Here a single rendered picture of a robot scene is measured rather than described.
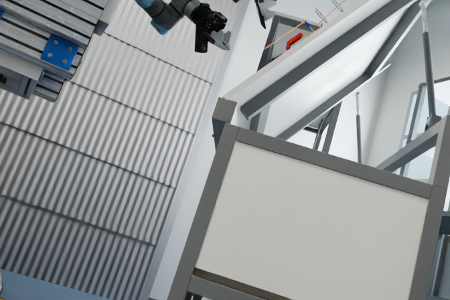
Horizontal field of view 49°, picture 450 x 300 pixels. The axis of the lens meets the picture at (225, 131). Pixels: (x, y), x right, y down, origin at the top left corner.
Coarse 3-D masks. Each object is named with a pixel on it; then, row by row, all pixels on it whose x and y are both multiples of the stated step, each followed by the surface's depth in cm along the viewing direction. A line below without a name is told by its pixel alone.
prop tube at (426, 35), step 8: (424, 32) 157; (424, 40) 156; (424, 48) 156; (424, 56) 155; (432, 64) 154; (432, 72) 153; (432, 80) 152; (432, 88) 151; (432, 96) 151; (432, 104) 150; (432, 112) 149
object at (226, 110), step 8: (216, 104) 135; (224, 104) 135; (232, 104) 135; (216, 112) 134; (224, 112) 134; (232, 112) 134; (216, 120) 134; (224, 120) 134; (232, 120) 136; (216, 128) 142; (216, 136) 151; (216, 144) 160
